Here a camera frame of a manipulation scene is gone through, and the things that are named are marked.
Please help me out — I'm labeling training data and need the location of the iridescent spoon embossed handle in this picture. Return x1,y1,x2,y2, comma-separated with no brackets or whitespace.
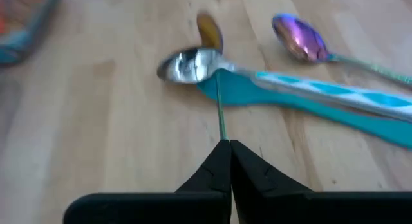
271,12,412,88

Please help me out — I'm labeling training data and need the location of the teal handled spoon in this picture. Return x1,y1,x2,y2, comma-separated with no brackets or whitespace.
196,68,412,151

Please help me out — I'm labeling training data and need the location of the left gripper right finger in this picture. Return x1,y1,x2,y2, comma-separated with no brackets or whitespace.
230,140,412,224

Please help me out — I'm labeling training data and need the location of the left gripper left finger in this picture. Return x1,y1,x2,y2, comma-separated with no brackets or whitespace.
63,139,232,224

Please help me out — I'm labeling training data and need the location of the clear plastic bin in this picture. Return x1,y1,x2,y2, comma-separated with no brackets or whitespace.
0,0,63,67

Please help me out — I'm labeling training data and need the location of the silver spoon teal diamond handle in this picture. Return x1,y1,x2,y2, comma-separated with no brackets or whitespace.
156,46,412,124

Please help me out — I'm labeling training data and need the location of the small iridescent spoon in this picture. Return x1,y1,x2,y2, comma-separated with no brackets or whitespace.
195,11,229,142

